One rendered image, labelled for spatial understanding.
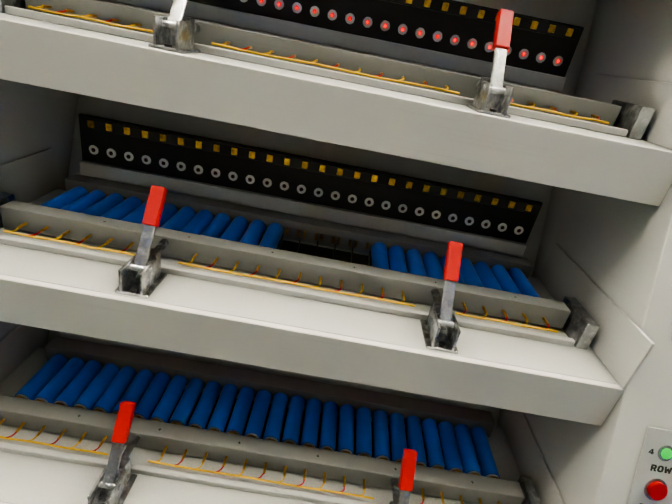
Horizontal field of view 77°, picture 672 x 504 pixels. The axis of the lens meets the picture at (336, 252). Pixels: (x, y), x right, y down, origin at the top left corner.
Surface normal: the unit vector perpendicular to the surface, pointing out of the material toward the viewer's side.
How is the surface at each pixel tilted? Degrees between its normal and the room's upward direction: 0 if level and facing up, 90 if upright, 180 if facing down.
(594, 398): 111
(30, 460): 21
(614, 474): 90
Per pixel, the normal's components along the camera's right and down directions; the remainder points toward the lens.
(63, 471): 0.18, -0.88
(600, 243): -0.98, -0.18
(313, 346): -0.05, 0.44
